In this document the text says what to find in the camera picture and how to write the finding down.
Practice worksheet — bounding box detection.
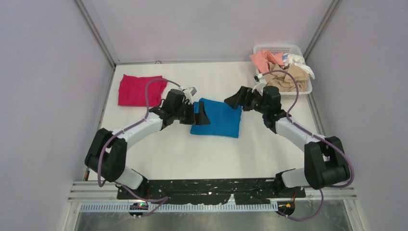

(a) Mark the red folded t shirt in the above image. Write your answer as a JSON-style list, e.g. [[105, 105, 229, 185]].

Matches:
[[118, 74, 167, 107]]

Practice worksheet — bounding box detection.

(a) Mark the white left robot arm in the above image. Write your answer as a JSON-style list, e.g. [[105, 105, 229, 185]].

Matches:
[[85, 87, 210, 199]]

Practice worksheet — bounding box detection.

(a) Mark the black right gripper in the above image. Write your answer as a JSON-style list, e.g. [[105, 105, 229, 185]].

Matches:
[[224, 87, 268, 115]]

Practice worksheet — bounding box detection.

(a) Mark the white slotted cable duct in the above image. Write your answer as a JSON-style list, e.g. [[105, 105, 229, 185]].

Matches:
[[79, 201, 278, 213]]

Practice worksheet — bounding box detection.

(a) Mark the blue t shirt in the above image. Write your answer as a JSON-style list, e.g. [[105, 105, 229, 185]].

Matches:
[[190, 98, 242, 138]]

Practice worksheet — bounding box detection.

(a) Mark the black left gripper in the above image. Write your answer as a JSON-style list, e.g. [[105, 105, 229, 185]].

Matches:
[[173, 102, 209, 126]]

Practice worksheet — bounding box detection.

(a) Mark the salmon pink t shirt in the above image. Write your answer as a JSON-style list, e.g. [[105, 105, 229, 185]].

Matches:
[[249, 50, 285, 74]]

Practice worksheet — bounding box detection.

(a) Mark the aluminium frame post left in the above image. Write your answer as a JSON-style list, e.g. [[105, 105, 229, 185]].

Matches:
[[73, 0, 116, 69]]

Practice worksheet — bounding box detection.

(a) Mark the beige t shirt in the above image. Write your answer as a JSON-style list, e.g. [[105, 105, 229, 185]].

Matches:
[[264, 64, 310, 93]]

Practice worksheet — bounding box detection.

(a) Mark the white plastic laundry basket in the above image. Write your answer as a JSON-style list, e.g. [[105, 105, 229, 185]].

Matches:
[[253, 44, 313, 95]]

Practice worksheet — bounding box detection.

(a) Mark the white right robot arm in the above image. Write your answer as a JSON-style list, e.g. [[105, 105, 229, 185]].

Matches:
[[224, 86, 352, 198]]

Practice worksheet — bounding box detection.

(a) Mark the white t shirt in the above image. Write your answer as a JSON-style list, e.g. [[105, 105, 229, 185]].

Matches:
[[282, 53, 315, 79]]

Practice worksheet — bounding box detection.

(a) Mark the aluminium frame rail right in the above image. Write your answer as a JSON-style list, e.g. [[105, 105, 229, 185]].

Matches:
[[303, 0, 343, 61]]

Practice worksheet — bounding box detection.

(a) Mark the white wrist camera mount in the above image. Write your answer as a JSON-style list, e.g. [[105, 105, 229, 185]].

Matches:
[[252, 73, 267, 95], [179, 86, 197, 98]]

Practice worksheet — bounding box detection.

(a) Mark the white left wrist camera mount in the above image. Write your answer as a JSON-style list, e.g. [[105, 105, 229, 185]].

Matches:
[[179, 86, 197, 98]]

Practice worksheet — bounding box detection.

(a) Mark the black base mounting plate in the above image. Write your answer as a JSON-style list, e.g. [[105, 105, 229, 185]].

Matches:
[[133, 178, 306, 205]]

